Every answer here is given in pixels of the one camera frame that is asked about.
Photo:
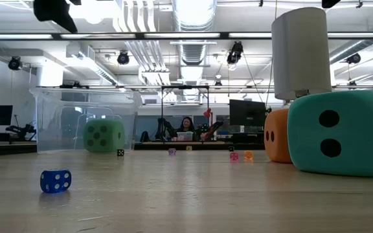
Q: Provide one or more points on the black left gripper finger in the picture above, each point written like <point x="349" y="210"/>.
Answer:
<point x="69" y="23"/>

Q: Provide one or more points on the clear plastic container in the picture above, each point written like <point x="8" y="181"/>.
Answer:
<point x="60" y="129"/>

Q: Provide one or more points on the green foam die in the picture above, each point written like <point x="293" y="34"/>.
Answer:
<point x="104" y="145"/>

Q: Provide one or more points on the orange foam die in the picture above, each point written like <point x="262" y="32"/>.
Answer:
<point x="277" y="149"/>

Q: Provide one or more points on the teal foam die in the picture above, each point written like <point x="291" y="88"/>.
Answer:
<point x="351" y="161"/>

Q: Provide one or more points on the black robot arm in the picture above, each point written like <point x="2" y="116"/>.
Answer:
<point x="165" y="127"/>
<point x="21" y="130"/>

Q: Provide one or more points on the white cylinder lamp, wooden base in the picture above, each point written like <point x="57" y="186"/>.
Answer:
<point x="300" y="48"/>

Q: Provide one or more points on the black ceiling spotlight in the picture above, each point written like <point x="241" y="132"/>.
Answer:
<point x="354" y="58"/>
<point x="15" y="63"/>
<point x="123" y="58"/>
<point x="235" y="53"/>

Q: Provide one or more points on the black horizontal crossbar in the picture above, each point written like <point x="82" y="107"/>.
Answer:
<point x="224" y="35"/>

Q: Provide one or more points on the small black die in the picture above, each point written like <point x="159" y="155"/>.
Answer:
<point x="120" y="152"/>

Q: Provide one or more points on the person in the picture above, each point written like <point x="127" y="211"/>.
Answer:
<point x="186" y="126"/>

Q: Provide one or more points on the clear storage bin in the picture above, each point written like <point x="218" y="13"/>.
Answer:
<point x="185" y="136"/>

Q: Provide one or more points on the small blue die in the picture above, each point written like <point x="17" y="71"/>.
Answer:
<point x="55" y="186"/>

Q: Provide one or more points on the red desk lamp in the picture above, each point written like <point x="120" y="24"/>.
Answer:
<point x="207" y="112"/>

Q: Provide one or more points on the small purple die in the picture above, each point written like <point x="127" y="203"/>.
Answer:
<point x="172" y="151"/>

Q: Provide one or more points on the small orange die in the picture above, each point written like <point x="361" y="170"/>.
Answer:
<point x="248" y="155"/>

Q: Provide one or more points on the small yellow die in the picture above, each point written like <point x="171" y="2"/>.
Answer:
<point x="188" y="148"/>

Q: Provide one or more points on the small pink die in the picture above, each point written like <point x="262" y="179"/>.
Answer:
<point x="234" y="157"/>

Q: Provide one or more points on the silver ventilation duct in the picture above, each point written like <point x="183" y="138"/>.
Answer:
<point x="194" y="19"/>

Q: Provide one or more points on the black rig frame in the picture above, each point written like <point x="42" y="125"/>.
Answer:
<point x="162" y="113"/>

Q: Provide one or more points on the black aluminium table frame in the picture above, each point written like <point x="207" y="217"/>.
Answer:
<point x="5" y="150"/>

